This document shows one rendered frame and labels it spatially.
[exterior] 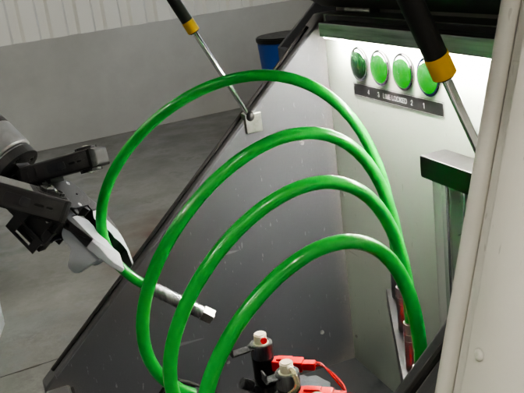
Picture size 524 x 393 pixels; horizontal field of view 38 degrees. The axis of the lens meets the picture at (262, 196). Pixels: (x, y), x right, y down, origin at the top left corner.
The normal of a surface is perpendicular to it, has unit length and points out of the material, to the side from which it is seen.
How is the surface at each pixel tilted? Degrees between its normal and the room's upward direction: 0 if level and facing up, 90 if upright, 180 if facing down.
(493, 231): 76
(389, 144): 90
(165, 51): 90
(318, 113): 90
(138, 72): 90
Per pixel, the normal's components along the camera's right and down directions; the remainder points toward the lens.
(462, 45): -0.92, 0.22
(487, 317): -0.92, -0.01
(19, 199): 0.40, 0.21
